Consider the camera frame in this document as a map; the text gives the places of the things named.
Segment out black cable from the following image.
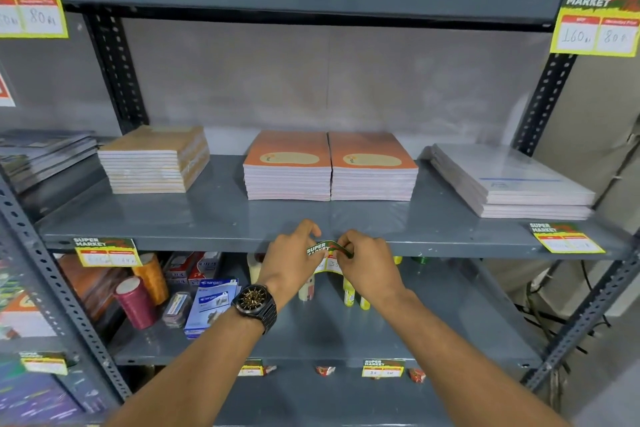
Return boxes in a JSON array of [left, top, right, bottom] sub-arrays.
[[517, 261, 619, 392]]

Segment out person's right forearm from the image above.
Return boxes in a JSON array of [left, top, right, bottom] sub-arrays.
[[372, 288, 572, 427]]

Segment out person's left forearm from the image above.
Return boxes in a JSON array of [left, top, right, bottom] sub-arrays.
[[107, 308, 265, 427]]

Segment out blue stapler boxes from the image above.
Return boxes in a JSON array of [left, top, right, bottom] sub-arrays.
[[183, 277, 241, 340]]

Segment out stack of plastic notebooks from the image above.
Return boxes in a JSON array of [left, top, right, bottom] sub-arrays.
[[429, 142, 597, 221]]

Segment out clear stapler pack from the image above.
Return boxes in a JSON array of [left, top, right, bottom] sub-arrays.
[[161, 291, 194, 329]]

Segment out grey metal shelf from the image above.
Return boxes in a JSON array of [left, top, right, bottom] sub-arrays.
[[0, 136, 126, 427], [0, 0, 640, 427]]

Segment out stack of brown notebooks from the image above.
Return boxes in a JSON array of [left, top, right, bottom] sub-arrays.
[[97, 125, 211, 195]]

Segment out pink thread spool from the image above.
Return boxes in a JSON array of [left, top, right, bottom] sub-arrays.
[[113, 276, 158, 332]]

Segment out person's left hand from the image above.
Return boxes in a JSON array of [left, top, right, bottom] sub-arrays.
[[256, 219, 323, 313]]

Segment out red staple box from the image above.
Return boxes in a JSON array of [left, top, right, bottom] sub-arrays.
[[188, 251, 224, 288], [164, 251, 199, 286]]

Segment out black wristwatch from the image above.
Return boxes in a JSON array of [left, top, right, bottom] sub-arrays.
[[231, 283, 278, 336]]

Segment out purple cover books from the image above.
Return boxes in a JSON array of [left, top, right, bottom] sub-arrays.
[[0, 366, 85, 423]]

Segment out group of yellow glue bottles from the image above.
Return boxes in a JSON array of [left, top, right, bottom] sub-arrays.
[[297, 255, 404, 312]]

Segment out person's right hand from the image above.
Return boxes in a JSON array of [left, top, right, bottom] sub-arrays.
[[335, 230, 407, 313]]

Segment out orange thread spool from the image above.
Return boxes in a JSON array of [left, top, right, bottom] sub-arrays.
[[131, 252, 171, 306]]

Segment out stack of orange notebooks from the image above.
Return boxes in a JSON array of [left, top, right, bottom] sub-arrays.
[[243, 129, 333, 202], [327, 131, 420, 202]]

